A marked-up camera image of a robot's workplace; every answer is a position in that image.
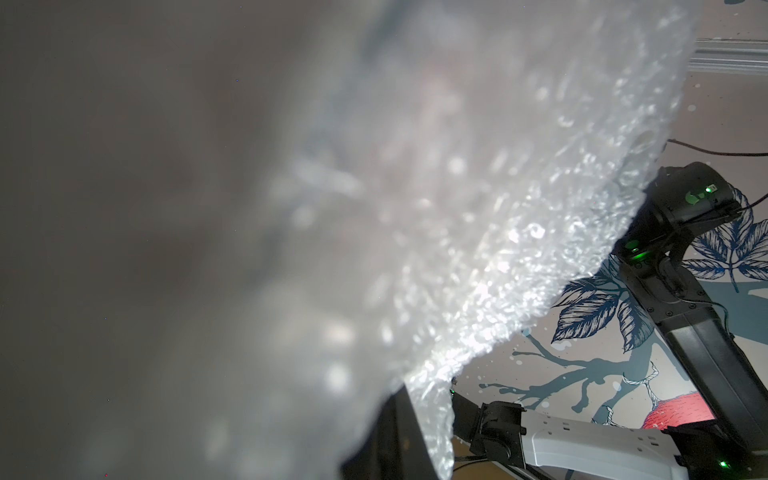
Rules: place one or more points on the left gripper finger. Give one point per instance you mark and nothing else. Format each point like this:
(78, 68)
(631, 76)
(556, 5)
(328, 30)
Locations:
(395, 448)

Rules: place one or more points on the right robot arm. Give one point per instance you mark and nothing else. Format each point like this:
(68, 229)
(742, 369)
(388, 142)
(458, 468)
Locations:
(670, 243)

